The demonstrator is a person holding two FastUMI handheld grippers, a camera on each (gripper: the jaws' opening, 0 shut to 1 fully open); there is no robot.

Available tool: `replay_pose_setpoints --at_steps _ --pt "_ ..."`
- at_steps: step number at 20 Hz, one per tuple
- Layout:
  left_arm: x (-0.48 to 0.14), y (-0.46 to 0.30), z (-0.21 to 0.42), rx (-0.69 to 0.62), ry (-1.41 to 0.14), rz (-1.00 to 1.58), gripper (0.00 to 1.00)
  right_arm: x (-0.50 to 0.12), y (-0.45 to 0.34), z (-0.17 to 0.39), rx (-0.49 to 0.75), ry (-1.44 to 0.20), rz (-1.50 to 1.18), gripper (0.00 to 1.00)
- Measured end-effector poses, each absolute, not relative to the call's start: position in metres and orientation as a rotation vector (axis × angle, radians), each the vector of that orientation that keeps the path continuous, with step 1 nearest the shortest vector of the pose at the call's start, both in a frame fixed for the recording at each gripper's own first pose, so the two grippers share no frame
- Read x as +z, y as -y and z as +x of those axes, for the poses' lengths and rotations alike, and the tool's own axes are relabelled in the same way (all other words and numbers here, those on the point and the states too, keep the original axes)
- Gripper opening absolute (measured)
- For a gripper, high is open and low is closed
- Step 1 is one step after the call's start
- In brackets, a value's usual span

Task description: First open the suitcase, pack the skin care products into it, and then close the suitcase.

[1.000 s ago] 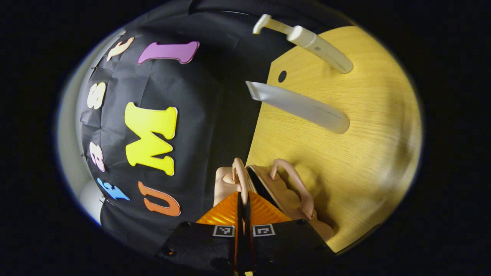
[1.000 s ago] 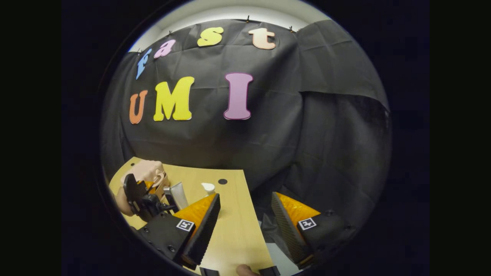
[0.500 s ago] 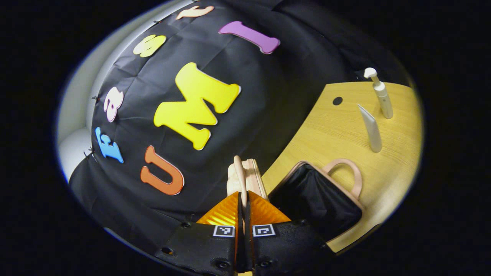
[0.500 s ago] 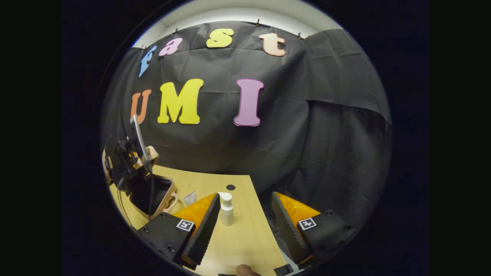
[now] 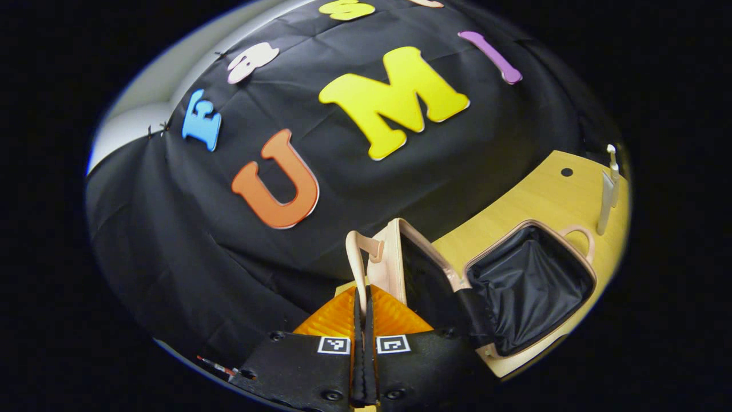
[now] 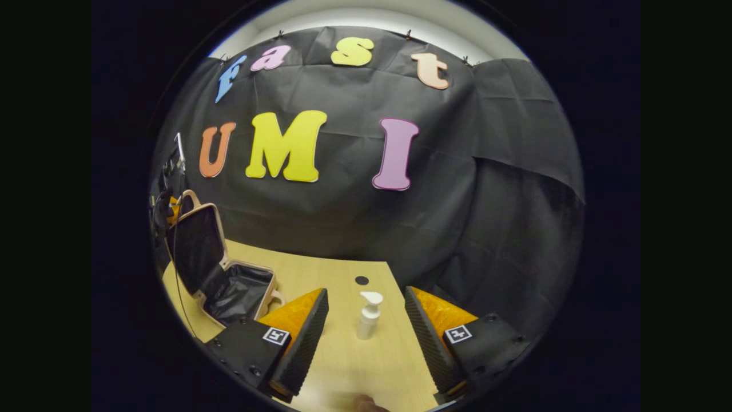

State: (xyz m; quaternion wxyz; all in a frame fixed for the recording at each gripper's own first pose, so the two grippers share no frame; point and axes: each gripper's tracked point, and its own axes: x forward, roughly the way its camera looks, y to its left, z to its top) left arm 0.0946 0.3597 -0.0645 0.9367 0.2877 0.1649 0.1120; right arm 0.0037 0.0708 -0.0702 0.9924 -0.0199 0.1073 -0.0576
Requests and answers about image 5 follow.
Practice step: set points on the white squeeze tube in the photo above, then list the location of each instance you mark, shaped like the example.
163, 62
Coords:
604, 206

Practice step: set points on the black backdrop cloth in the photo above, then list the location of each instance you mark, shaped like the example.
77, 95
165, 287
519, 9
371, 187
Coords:
171, 229

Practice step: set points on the white pump bottle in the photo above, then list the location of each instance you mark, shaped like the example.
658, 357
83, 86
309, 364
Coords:
614, 183

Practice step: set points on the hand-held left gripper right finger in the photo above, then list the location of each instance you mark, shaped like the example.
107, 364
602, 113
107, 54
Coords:
417, 372

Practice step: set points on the pink suitcase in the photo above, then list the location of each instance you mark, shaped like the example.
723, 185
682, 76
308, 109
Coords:
532, 286

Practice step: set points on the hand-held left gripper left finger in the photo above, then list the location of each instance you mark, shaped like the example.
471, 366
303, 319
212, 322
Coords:
309, 372

